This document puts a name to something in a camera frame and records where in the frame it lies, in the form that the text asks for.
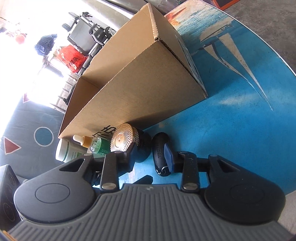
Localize brown cardboard box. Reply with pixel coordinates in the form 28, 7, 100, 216
58, 3, 208, 143

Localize grey wheelchair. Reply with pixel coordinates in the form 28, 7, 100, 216
61, 11, 116, 58

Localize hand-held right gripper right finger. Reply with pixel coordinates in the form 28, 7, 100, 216
165, 144, 241, 192

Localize white bottle with green label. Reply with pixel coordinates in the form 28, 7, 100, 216
55, 138, 89, 163

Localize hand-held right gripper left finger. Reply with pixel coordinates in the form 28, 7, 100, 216
59, 148, 136, 190

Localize black key fob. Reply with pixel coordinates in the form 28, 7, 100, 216
151, 132, 173, 177

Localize blue checked cloth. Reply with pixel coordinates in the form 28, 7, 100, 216
34, 34, 58, 56

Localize red plastic bag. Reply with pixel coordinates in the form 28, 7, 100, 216
58, 45, 86, 74

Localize black jar with rose-gold lid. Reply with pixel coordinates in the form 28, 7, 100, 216
110, 123, 152, 163

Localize printed blue blanket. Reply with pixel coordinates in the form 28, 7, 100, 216
0, 102, 65, 179

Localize orange appliance box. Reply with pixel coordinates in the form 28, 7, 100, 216
216, 0, 240, 10

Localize metal railing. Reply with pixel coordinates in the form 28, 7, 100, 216
55, 76, 77, 112

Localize green dropper bottle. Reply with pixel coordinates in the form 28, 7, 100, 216
72, 134, 109, 155

